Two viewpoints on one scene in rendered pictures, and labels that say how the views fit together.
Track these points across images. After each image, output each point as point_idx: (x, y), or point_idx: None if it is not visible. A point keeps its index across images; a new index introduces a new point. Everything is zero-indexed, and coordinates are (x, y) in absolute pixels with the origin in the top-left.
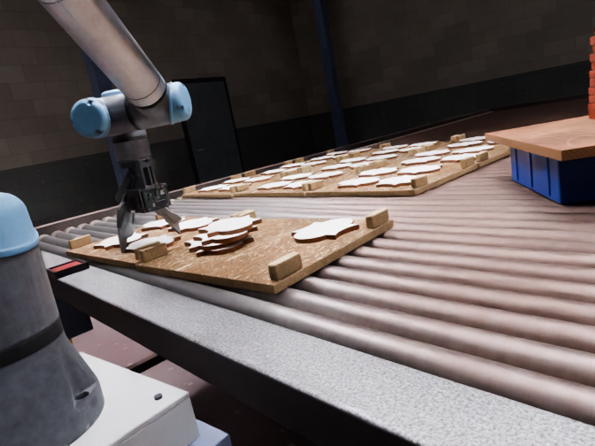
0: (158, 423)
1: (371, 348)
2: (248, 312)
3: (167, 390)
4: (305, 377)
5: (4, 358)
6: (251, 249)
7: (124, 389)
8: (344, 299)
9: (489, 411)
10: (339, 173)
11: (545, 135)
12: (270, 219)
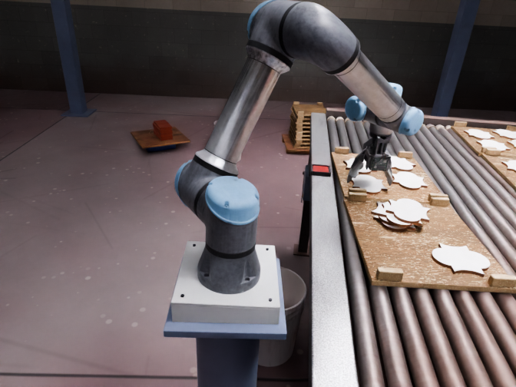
0: (262, 310)
1: (362, 358)
2: (350, 283)
3: (276, 299)
4: (320, 344)
5: (226, 256)
6: (402, 238)
7: (266, 284)
8: (399, 319)
9: None
10: None
11: None
12: (455, 213)
